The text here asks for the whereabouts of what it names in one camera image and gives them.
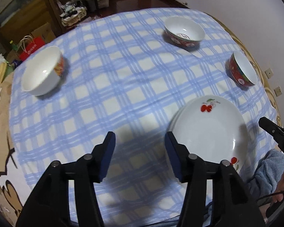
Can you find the red paper gift bag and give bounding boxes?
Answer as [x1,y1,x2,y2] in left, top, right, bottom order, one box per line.
[18,35,46,61]

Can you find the upper wall socket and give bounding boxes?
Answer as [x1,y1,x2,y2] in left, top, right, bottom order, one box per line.
[265,68,274,79]

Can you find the lower wall socket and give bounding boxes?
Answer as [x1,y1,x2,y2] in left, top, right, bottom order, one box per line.
[274,86,282,97]

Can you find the cardboard box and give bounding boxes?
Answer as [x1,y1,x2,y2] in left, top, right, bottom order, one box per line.
[31,23,56,44]

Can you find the wall socket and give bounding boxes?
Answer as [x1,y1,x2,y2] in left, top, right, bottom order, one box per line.
[265,68,274,79]
[274,86,282,97]

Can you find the white bowl orange label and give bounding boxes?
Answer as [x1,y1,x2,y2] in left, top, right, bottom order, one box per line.
[21,46,64,96]

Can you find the wooden wardrobe cabinet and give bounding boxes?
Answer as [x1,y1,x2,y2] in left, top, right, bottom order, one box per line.
[0,0,69,50]

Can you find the red patterned bowl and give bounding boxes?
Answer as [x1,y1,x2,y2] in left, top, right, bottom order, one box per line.
[226,51,257,88]
[164,16,205,48]

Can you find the large cherry plate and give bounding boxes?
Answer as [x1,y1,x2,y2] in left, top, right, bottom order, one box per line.
[169,95,248,172]

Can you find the white storage box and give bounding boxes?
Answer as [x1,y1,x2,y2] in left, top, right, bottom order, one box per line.
[96,0,109,9]

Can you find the wicker basket with items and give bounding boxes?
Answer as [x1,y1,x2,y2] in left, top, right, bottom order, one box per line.
[60,0,87,27]

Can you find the blue checked blanket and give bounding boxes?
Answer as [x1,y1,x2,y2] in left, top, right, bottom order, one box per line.
[9,8,277,226]

